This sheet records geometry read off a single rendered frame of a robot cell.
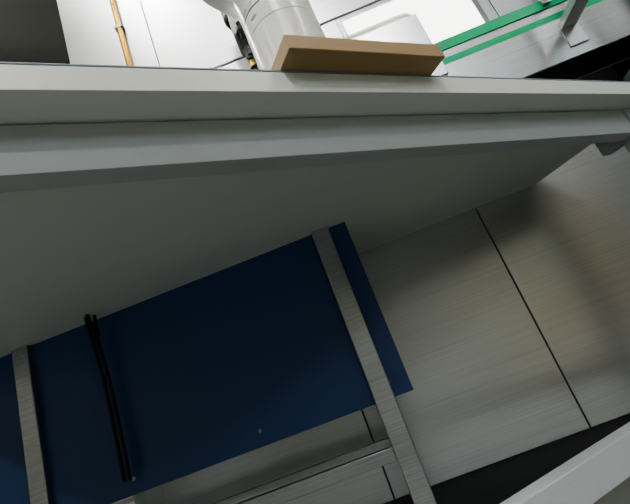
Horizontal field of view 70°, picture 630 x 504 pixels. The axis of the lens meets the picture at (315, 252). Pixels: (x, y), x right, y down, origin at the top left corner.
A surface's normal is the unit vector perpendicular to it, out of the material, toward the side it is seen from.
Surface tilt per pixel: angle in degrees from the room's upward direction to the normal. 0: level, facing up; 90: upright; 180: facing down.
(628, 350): 90
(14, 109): 180
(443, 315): 90
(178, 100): 180
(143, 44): 90
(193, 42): 90
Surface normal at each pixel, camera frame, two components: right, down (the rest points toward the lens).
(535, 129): 0.36, -0.43
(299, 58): 0.33, 0.89
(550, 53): -0.15, -0.28
